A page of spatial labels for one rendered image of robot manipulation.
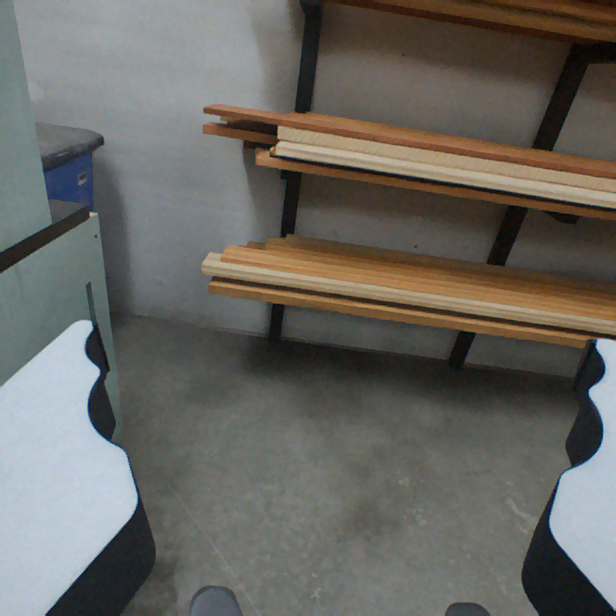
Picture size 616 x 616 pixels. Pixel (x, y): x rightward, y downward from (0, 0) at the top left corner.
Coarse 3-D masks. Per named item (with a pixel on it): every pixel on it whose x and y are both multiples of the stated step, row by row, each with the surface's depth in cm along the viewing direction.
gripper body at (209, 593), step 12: (204, 588) 5; (216, 588) 5; (228, 588) 5; (192, 600) 5; (204, 600) 5; (216, 600) 5; (228, 600) 5; (192, 612) 5; (204, 612) 5; (216, 612) 5; (228, 612) 5; (240, 612) 5; (456, 612) 5; (468, 612) 5; (480, 612) 5
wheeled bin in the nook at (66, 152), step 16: (48, 128) 152; (64, 128) 157; (80, 128) 164; (48, 144) 137; (64, 144) 144; (80, 144) 151; (96, 144) 160; (48, 160) 132; (64, 160) 144; (80, 160) 160; (48, 176) 140; (64, 176) 150; (80, 176) 162; (48, 192) 142; (64, 192) 153; (80, 192) 165
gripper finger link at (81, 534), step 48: (96, 336) 11; (48, 384) 9; (96, 384) 9; (0, 432) 7; (48, 432) 7; (96, 432) 7; (0, 480) 7; (48, 480) 7; (96, 480) 7; (0, 528) 6; (48, 528) 6; (96, 528) 6; (144, 528) 6; (0, 576) 5; (48, 576) 5; (96, 576) 6; (144, 576) 7
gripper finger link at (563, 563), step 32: (608, 352) 10; (576, 384) 11; (608, 384) 9; (608, 416) 8; (576, 448) 9; (608, 448) 7; (576, 480) 7; (608, 480) 7; (544, 512) 7; (576, 512) 6; (608, 512) 6; (544, 544) 6; (576, 544) 6; (608, 544) 6; (544, 576) 6; (576, 576) 6; (608, 576) 5; (544, 608) 6; (576, 608) 6; (608, 608) 5
